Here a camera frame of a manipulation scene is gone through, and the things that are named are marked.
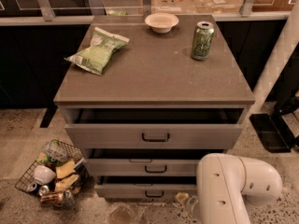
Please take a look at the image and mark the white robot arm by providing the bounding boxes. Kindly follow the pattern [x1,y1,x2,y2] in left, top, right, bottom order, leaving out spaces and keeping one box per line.
[176,153,282,224]

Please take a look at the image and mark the silver can in basket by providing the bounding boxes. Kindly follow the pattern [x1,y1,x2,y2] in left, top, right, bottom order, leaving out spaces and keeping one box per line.
[38,185,50,196]

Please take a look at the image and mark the white bowl on cabinet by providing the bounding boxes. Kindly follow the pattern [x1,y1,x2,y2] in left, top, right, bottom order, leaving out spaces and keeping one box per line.
[145,13,178,34]

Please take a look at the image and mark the green chip bag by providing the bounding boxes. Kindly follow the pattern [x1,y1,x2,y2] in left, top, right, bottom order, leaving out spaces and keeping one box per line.
[66,27,130,76]

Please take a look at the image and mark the grey middle drawer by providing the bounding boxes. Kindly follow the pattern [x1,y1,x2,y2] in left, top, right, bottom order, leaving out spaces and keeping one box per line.
[82,148,223,176]

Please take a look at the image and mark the black tray on floor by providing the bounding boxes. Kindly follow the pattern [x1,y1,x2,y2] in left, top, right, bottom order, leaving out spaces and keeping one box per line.
[249,113,299,153]

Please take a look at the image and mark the yellow sponge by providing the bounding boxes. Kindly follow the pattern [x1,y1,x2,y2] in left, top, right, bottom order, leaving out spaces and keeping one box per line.
[56,160,75,179]

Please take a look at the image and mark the grey top drawer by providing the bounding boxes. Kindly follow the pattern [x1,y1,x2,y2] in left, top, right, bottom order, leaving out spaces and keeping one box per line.
[65,108,242,149]

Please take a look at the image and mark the black wire basket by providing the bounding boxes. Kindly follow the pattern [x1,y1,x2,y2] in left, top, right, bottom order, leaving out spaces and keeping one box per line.
[15,140,89,208]

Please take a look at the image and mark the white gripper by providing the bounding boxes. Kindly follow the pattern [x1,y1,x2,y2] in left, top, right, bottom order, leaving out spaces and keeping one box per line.
[175,192,200,219]

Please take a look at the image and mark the clear plastic bottle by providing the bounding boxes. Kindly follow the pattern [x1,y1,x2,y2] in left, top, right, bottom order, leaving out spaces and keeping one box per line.
[41,140,68,162]

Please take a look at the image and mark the blue can in basket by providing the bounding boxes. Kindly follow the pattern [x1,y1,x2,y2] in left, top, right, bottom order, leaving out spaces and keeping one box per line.
[26,182,39,193]

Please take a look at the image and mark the green soda can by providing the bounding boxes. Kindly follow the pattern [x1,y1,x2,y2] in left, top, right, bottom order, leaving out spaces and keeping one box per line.
[192,21,214,61]

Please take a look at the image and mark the white post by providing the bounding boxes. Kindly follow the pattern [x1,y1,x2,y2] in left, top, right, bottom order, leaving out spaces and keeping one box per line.
[249,1,299,114]

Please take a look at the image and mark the grey drawer cabinet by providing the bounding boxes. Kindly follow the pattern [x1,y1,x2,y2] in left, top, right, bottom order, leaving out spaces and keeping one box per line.
[53,14,256,203]

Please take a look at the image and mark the white bowl in basket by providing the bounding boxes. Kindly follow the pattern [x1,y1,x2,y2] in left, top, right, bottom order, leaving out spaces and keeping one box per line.
[34,165,56,185]

